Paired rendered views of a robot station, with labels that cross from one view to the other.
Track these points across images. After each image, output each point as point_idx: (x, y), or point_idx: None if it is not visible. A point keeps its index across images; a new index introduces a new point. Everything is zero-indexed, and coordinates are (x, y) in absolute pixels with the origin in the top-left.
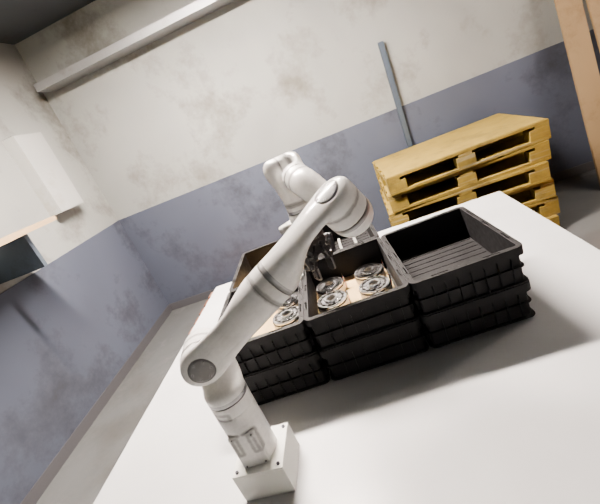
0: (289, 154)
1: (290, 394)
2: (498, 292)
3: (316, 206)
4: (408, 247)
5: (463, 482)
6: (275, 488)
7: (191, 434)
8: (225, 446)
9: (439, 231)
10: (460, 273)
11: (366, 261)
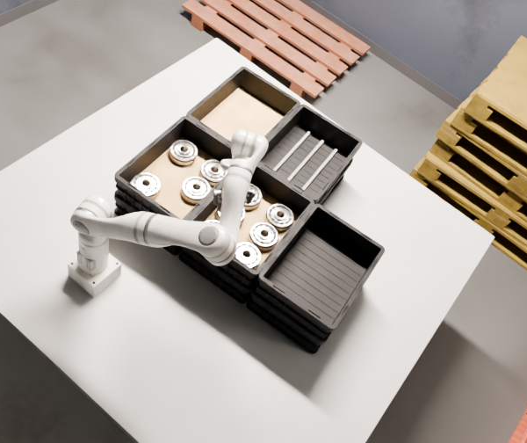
0: (257, 145)
1: None
2: (301, 328)
3: (196, 236)
4: (327, 228)
5: (160, 379)
6: (85, 287)
7: (75, 192)
8: None
9: (355, 243)
10: (288, 302)
11: (292, 204)
